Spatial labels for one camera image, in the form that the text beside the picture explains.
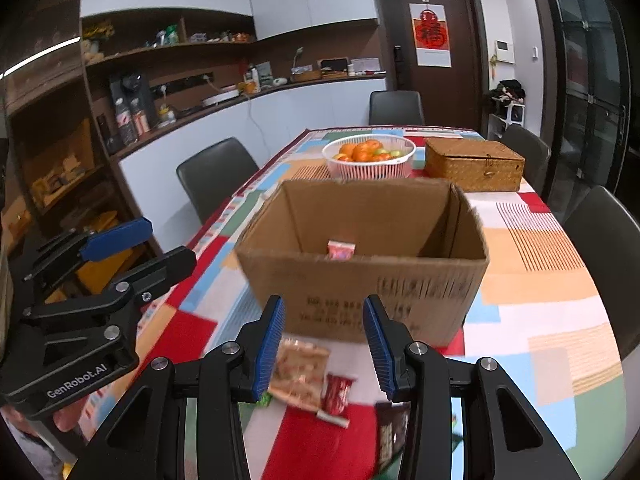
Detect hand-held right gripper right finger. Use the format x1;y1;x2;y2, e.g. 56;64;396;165
362;294;583;480

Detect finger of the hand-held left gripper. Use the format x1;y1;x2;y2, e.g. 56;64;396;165
20;246;197;346
22;217;153;306

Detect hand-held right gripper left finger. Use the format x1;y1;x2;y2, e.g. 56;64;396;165
65;294;287;480

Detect beige snack packet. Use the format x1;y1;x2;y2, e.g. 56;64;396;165
267;338;331;411

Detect brown cardboard box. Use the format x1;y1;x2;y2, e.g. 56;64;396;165
235;177;490;348

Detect red candy packet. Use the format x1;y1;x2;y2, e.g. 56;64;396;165
317;374;353;428

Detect dark brown snack packet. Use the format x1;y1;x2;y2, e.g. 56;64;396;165
375;401;411;473

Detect small pink-red snack packet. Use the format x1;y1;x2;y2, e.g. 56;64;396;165
327;240;357;261

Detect person's left hand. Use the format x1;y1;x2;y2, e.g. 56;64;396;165
50;400;97;432

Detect yellow storage box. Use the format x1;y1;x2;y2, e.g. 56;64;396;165
75;215;133;296

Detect dark grey dining chair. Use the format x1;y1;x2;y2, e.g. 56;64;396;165
369;91;426;126
501;125;552;196
562;185;640;361
176;137;260;226

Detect clear bottle with red label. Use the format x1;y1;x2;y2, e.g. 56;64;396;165
131;100;152;136
114;97;138;146

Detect dark wooden shelf unit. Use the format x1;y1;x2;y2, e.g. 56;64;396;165
0;0;261;281

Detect black water dispenser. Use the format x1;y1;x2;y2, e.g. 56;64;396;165
109;72;157;146

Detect colourful patchwork tablecloth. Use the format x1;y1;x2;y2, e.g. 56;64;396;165
0;127;626;480

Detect flat white tray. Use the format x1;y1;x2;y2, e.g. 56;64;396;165
201;91;241;108

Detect white plastic fruit basket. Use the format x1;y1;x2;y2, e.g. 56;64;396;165
321;135;417;181

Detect white lower counter cabinets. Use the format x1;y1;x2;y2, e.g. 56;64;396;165
117;77;388;226

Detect woven rattan lidded box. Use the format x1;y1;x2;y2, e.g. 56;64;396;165
424;137;526;192

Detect yellow flower bunch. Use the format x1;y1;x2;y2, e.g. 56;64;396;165
82;20;116;41

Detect small white shelf stand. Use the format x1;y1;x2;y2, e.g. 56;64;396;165
487;102;526;141

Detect dark pile of bags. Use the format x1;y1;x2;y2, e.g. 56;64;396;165
486;79;526;106

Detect dark brown door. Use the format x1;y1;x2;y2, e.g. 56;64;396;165
372;0;488;131

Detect black framed glass sliding door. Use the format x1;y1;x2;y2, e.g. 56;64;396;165
542;0;640;211

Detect wall power outlet strip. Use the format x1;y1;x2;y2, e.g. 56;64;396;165
150;72;216;96

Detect black door lock handle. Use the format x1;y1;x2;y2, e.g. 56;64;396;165
392;46;407;91

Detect red and white wall poster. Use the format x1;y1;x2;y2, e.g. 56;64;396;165
410;2;452;67

